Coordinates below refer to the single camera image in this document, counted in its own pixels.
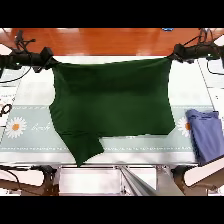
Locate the dark green T-shirt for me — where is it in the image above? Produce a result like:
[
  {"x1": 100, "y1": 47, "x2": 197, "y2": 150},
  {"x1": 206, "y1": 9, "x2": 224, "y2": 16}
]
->
[{"x1": 48, "y1": 56, "x2": 177, "y2": 168}]

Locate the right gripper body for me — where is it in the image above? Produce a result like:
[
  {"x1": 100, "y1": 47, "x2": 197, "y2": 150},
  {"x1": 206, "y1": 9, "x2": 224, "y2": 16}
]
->
[{"x1": 167, "y1": 43, "x2": 190, "y2": 64}]

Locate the black cable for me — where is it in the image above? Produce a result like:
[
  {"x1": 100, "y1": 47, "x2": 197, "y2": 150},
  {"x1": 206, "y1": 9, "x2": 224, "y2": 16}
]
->
[
  {"x1": 0, "y1": 65, "x2": 33, "y2": 84},
  {"x1": 205, "y1": 55, "x2": 224, "y2": 77}
]

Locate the blue garment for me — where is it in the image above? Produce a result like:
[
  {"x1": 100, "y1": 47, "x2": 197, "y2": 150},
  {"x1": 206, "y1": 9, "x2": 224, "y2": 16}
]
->
[{"x1": 185, "y1": 108, "x2": 224, "y2": 167}]

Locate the silver frame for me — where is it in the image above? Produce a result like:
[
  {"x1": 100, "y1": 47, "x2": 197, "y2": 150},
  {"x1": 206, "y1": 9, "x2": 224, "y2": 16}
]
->
[{"x1": 53, "y1": 162, "x2": 209, "y2": 197}]

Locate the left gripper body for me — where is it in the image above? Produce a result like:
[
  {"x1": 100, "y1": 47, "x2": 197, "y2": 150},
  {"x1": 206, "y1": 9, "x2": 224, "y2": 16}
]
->
[{"x1": 31, "y1": 46, "x2": 60, "y2": 74}]

